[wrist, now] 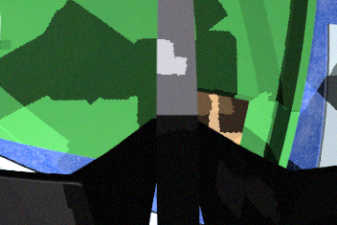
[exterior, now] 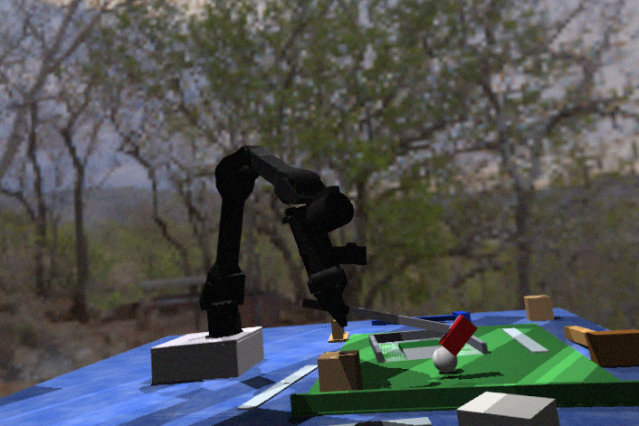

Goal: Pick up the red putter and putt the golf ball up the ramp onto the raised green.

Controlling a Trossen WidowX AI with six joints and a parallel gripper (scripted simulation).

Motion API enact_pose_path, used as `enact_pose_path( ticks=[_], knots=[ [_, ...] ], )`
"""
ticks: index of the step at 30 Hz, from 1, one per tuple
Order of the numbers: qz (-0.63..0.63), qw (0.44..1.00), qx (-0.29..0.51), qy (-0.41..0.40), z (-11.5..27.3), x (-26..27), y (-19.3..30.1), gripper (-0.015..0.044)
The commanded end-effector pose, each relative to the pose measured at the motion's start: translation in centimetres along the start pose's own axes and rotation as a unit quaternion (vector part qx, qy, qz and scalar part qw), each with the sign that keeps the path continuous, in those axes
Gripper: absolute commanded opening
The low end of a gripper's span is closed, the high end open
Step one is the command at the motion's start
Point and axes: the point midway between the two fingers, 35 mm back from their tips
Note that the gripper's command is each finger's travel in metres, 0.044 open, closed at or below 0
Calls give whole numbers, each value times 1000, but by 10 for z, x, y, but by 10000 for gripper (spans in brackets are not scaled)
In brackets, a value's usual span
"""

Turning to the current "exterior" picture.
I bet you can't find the brown cube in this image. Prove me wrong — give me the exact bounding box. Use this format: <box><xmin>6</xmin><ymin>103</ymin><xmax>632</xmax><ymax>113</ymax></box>
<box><xmin>524</xmin><ymin>295</ymin><xmax>555</xmax><ymax>321</ymax></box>
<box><xmin>317</xmin><ymin>350</ymin><xmax>362</xmax><ymax>392</ymax></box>

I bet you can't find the grey ball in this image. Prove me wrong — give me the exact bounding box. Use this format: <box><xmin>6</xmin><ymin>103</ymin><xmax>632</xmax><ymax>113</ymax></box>
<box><xmin>433</xmin><ymin>347</ymin><xmax>458</xmax><ymax>374</ymax></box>

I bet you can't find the green putting mat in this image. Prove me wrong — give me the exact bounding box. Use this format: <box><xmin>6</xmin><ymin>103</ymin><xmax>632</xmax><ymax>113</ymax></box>
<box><xmin>291</xmin><ymin>323</ymin><xmax>620</xmax><ymax>417</ymax></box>

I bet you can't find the white flat bar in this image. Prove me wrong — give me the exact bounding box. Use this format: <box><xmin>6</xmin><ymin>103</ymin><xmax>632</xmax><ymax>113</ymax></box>
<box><xmin>331</xmin><ymin>417</ymin><xmax>432</xmax><ymax>426</ymax></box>
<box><xmin>502</xmin><ymin>328</ymin><xmax>549</xmax><ymax>353</ymax></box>
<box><xmin>237</xmin><ymin>365</ymin><xmax>318</xmax><ymax>410</ymax></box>

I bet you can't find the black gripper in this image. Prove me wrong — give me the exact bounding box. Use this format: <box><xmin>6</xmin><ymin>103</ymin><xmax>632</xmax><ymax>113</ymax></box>
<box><xmin>297</xmin><ymin>234</ymin><xmax>348</xmax><ymax>327</ymax></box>

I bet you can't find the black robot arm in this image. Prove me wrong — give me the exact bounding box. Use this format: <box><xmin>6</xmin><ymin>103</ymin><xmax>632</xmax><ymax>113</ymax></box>
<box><xmin>199</xmin><ymin>146</ymin><xmax>367</xmax><ymax>337</ymax></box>

